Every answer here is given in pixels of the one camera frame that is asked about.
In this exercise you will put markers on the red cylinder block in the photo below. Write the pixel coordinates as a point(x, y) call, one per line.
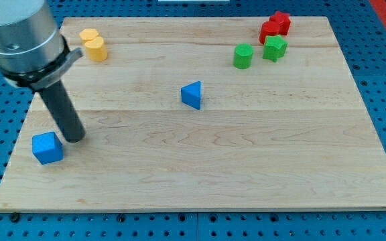
point(268, 28)

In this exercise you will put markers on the blue triangle block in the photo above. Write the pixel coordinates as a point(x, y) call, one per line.
point(191, 95)

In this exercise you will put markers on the green cylinder block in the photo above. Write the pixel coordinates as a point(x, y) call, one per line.
point(243, 55)

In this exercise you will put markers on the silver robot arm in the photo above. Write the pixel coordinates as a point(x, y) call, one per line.
point(34, 54)

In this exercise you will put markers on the red star block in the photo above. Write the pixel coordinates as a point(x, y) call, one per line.
point(283, 20)

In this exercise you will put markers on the yellow cylinder block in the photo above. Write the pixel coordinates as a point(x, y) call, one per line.
point(96, 49)

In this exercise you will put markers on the green star block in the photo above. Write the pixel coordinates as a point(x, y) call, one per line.
point(274, 48)

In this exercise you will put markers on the blue cube block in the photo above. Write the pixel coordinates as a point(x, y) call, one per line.
point(47, 148)

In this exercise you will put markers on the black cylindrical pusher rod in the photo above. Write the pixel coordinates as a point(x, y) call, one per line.
point(60, 106)

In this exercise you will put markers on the wooden board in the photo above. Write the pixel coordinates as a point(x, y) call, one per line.
point(286, 136)

